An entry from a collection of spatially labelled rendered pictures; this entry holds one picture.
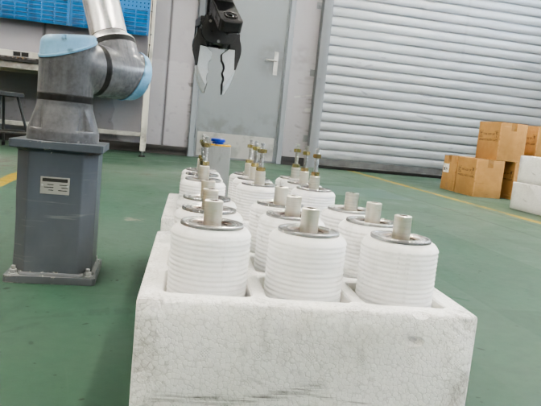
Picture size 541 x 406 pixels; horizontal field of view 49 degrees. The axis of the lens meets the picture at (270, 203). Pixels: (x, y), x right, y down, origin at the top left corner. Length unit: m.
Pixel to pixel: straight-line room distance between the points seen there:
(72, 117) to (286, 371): 0.81
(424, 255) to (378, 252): 0.05
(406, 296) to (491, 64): 6.56
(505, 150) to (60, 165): 4.08
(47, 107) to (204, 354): 0.79
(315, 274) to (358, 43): 5.94
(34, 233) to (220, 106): 5.03
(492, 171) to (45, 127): 4.04
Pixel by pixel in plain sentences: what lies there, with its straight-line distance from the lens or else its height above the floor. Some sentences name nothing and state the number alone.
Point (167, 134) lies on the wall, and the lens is 6.22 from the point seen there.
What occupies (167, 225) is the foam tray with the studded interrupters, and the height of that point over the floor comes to 0.16.
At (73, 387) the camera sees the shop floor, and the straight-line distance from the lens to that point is 0.88.
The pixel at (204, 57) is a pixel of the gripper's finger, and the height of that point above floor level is 0.50.
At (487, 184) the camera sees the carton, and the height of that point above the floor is 0.10.
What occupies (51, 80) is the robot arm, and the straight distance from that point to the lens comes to 1.33.
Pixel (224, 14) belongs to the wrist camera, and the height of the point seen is 0.58.
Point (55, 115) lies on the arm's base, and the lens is 1.32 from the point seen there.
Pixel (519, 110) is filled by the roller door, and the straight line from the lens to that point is 7.41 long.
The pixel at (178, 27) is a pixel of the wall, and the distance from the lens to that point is 6.28.
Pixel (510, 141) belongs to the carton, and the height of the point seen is 0.46.
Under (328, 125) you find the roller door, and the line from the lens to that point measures 6.42.
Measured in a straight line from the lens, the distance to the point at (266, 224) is 0.81.
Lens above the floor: 0.37
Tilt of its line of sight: 7 degrees down
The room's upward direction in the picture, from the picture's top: 6 degrees clockwise
